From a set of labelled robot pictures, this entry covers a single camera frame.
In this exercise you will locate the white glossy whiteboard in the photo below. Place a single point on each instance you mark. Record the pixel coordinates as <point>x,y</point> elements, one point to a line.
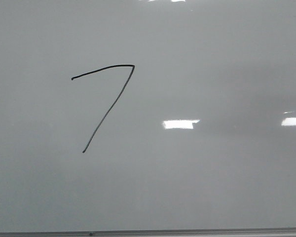
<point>147,115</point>

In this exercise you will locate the grey aluminium whiteboard frame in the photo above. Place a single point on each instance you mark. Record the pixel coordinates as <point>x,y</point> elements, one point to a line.
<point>255,232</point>

